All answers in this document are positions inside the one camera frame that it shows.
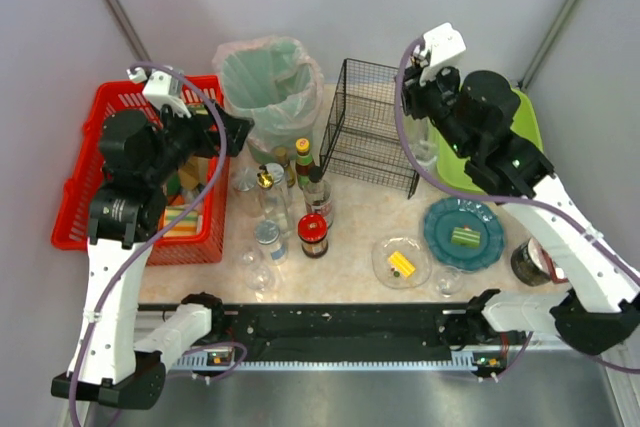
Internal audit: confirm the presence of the black cap clear bottle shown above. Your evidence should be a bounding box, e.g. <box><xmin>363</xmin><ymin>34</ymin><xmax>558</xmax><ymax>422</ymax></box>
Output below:
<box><xmin>303</xmin><ymin>166</ymin><xmax>334</xmax><ymax>228</ymax></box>

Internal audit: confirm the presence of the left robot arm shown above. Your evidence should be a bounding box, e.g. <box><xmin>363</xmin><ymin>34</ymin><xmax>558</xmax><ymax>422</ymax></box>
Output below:
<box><xmin>51</xmin><ymin>106</ymin><xmax>254</xmax><ymax>410</ymax></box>

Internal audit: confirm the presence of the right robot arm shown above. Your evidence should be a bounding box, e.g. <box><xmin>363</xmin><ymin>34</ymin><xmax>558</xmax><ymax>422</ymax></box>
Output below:
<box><xmin>394</xmin><ymin>61</ymin><xmax>639</xmax><ymax>356</ymax></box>

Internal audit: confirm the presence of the small gold cap bottle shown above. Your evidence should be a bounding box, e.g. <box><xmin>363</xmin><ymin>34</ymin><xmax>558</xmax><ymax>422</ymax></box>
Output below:
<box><xmin>274</xmin><ymin>146</ymin><xmax>296</xmax><ymax>188</ymax></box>

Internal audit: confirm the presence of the green plastic tub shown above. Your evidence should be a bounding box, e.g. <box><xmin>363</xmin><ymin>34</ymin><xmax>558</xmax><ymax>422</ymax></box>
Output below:
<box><xmin>436</xmin><ymin>88</ymin><xmax>545</xmax><ymax>196</ymax></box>

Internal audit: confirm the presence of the green bin with plastic bag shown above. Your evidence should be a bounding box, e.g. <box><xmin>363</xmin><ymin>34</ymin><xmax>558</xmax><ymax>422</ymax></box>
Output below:
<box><xmin>212</xmin><ymin>36</ymin><xmax>324</xmax><ymax>164</ymax></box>

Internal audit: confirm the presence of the yellow cap sauce bottle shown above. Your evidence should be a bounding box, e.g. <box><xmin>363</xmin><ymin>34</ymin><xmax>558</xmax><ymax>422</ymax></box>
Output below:
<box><xmin>295</xmin><ymin>137</ymin><xmax>315</xmax><ymax>190</ymax></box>

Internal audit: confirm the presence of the silver lid spice jar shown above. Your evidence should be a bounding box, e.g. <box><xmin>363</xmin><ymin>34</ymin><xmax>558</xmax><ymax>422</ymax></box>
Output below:
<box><xmin>265</xmin><ymin>162</ymin><xmax>292</xmax><ymax>208</ymax></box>

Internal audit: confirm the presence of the striped sponge pack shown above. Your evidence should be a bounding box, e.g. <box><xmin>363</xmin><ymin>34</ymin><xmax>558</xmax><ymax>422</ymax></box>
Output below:
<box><xmin>159</xmin><ymin>205</ymin><xmax>202</xmax><ymax>237</ymax></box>

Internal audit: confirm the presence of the gold pourer glass bottle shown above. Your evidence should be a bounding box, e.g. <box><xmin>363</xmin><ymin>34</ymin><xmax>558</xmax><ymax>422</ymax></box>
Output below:
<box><xmin>257</xmin><ymin>165</ymin><xmax>294</xmax><ymax>238</ymax></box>

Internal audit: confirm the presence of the red plastic basket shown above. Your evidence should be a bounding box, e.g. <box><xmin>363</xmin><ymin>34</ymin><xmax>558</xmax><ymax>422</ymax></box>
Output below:
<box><xmin>51</xmin><ymin>80</ymin><xmax>230</xmax><ymax>266</ymax></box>

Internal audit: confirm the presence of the teal ceramic plate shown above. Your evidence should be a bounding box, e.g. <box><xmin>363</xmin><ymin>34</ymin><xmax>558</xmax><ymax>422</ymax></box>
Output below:
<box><xmin>423</xmin><ymin>197</ymin><xmax>505</xmax><ymax>273</ymax></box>

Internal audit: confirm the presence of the green striped cake piece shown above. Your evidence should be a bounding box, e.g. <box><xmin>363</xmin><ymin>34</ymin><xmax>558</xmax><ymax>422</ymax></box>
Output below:
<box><xmin>450</xmin><ymin>227</ymin><xmax>482</xmax><ymax>249</ymax></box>

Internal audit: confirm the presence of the red lid sauce jar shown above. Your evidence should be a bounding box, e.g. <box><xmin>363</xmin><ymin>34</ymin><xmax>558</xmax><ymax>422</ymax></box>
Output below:
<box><xmin>297</xmin><ymin>213</ymin><xmax>328</xmax><ymax>258</ymax></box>

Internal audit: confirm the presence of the clear glass plate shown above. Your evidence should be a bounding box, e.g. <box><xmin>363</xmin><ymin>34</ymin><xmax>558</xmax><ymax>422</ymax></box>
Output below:
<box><xmin>371</xmin><ymin>235</ymin><xmax>433</xmax><ymax>290</ymax></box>

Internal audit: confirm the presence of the clear glass front left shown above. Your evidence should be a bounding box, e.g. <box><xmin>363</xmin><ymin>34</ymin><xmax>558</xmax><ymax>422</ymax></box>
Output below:
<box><xmin>245</xmin><ymin>266</ymin><xmax>276</xmax><ymax>292</ymax></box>

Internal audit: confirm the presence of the dark jar at right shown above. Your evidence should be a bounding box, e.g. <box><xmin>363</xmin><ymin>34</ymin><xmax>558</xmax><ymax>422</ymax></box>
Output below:
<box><xmin>510</xmin><ymin>238</ymin><xmax>553</xmax><ymax>287</ymax></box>

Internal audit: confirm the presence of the small glass bowl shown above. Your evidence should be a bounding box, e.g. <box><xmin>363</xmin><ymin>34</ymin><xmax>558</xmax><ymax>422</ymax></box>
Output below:
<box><xmin>435</xmin><ymin>266</ymin><xmax>464</xmax><ymax>297</ymax></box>

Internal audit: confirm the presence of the yellow cake piece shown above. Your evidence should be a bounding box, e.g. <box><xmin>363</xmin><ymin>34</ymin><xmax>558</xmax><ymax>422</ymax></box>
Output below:
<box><xmin>387</xmin><ymin>251</ymin><xmax>416</xmax><ymax>279</ymax></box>

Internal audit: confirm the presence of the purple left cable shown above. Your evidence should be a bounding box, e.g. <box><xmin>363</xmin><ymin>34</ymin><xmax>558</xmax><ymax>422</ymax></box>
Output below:
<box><xmin>67</xmin><ymin>60</ymin><xmax>249</xmax><ymax>427</ymax></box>

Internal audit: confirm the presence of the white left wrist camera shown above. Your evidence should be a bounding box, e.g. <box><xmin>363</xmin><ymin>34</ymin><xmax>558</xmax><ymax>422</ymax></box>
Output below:
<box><xmin>127</xmin><ymin>67</ymin><xmax>182</xmax><ymax>106</ymax></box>

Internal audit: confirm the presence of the black wire rack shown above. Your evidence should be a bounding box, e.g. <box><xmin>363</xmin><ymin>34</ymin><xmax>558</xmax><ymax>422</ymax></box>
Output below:
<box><xmin>319</xmin><ymin>58</ymin><xmax>419</xmax><ymax>197</ymax></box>

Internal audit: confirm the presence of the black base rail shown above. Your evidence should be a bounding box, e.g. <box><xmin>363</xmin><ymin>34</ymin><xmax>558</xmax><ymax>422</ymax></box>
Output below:
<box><xmin>139</xmin><ymin>301</ymin><xmax>531</xmax><ymax>366</ymax></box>

